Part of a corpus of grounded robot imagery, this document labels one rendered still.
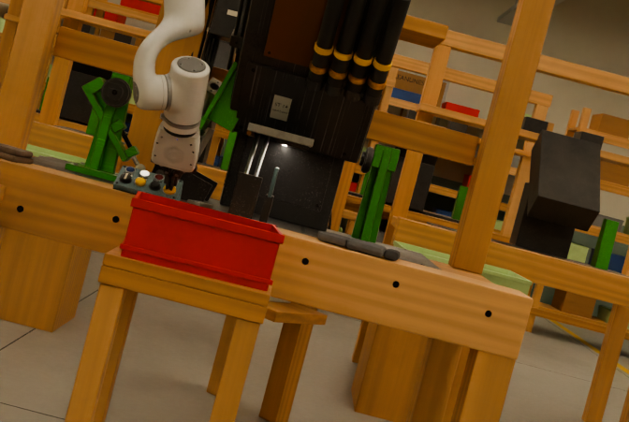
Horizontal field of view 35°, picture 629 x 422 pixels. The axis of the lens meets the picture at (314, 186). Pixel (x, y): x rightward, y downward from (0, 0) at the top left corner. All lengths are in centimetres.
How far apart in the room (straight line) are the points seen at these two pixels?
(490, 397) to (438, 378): 61
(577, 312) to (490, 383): 763
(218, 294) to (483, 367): 72
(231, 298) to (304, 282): 36
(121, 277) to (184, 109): 40
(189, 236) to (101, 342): 27
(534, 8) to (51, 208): 150
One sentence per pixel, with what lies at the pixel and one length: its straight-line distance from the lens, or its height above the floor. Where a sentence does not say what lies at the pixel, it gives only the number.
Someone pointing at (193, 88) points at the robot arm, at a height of 117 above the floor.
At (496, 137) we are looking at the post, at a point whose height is 128.
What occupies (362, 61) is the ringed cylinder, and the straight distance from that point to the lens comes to 238.
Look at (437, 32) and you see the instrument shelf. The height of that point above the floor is 151.
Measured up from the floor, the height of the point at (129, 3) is 206.
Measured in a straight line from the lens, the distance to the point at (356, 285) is 235.
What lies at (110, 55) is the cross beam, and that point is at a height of 123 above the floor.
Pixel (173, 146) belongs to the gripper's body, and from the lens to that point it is 226.
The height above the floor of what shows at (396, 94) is 207.
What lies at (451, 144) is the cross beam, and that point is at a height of 123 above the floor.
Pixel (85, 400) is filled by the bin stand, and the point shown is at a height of 50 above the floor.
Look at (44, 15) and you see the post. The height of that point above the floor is 129.
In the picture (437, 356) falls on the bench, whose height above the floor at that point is 62.
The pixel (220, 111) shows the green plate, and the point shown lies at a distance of 258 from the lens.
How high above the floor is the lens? 109
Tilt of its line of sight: 2 degrees down
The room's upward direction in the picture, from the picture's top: 15 degrees clockwise
